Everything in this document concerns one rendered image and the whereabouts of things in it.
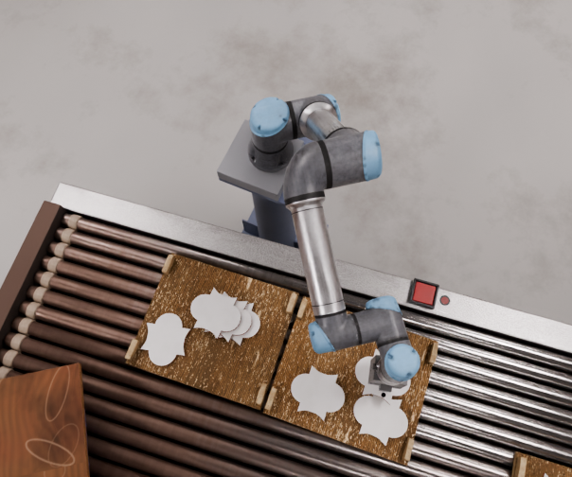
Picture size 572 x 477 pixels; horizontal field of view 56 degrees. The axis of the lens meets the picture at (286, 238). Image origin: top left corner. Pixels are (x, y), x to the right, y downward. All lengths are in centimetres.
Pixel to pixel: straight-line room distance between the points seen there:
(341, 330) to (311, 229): 24
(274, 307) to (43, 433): 69
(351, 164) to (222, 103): 187
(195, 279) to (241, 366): 30
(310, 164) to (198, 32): 222
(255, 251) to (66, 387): 65
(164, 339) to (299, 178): 66
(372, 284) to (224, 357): 49
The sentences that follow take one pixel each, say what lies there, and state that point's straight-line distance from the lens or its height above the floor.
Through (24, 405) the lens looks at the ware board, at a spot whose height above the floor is 104.
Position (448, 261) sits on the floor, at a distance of 274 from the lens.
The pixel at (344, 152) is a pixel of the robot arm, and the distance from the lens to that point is 125.
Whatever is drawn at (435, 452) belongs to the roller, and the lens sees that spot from 163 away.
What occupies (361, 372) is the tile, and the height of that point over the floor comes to 99.
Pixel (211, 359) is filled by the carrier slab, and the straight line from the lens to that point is 160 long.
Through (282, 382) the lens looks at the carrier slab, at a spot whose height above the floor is 94.
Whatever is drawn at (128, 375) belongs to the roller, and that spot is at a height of 92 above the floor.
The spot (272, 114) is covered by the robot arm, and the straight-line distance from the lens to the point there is 163.
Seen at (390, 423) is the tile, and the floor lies 95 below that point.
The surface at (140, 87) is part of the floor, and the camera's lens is 320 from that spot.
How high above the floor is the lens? 251
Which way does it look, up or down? 70 degrees down
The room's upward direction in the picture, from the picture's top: 2 degrees counter-clockwise
